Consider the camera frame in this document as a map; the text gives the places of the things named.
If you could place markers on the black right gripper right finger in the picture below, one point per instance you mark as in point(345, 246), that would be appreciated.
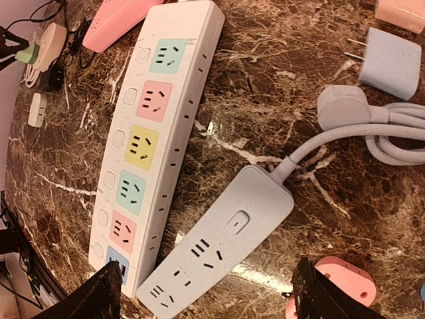
point(317, 297)

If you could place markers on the long white power strip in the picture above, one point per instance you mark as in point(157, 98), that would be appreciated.
point(153, 118)

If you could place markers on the grey-blue short power strip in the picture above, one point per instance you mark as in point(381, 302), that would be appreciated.
point(243, 216)

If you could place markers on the pink charger block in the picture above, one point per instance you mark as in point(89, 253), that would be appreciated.
point(407, 14)

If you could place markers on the pink triangular power strip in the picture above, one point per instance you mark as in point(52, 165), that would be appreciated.
point(113, 19)

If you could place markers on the white square plug adapter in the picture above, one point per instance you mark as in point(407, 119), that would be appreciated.
point(37, 110)

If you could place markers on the pink square adapter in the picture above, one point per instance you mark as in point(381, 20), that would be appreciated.
point(355, 282)

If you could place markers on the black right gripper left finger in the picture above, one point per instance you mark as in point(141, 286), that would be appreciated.
point(98, 297)

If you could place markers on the round pink power socket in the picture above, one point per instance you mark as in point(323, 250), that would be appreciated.
point(50, 46)

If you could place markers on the blue square adapter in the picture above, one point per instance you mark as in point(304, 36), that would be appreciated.
point(422, 293)

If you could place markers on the green charger plug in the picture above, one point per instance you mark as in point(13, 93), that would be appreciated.
point(28, 55)

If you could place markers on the blue charger block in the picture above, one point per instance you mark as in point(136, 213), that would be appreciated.
point(390, 63)

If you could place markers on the black power adapter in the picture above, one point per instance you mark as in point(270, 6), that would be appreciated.
point(56, 78)

